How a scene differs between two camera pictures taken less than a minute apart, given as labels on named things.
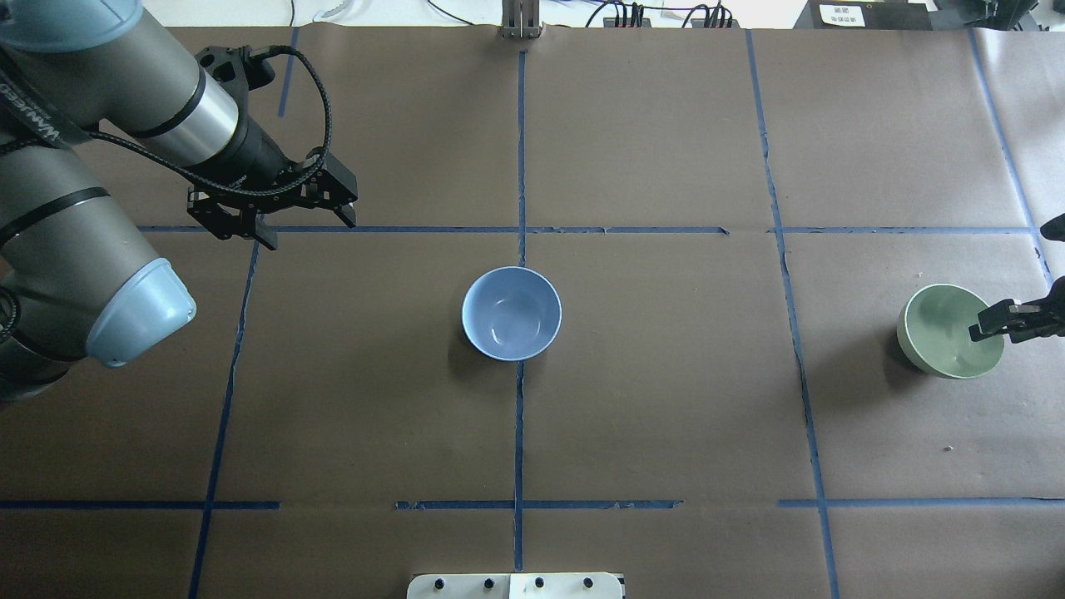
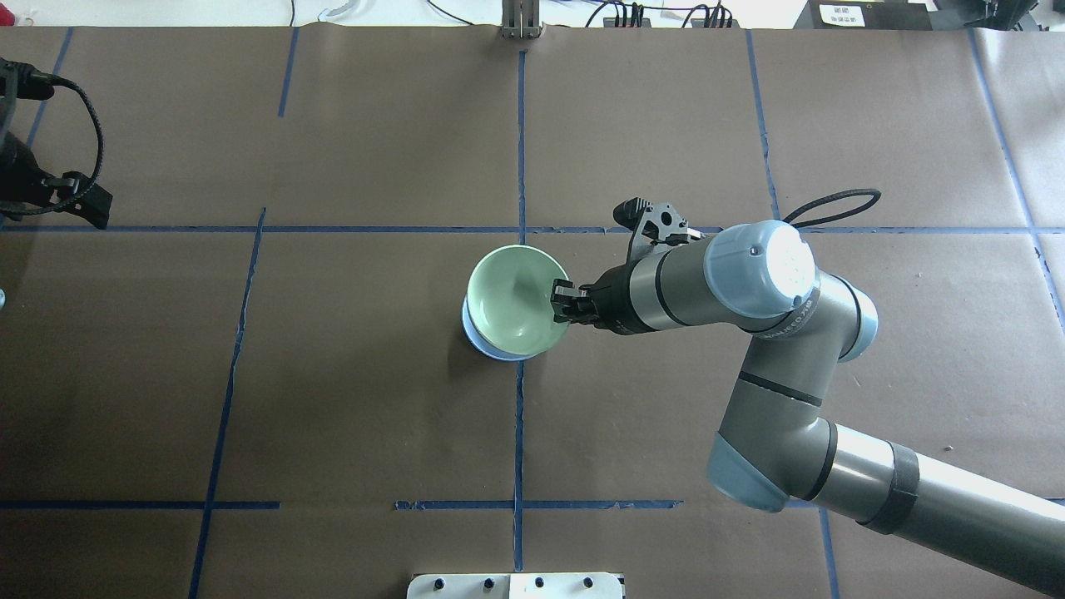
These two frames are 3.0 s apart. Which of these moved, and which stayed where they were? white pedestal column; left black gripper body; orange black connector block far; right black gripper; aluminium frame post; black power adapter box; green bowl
Moved: green bowl; left black gripper body; right black gripper
Stayed: black power adapter box; white pedestal column; aluminium frame post; orange black connector block far
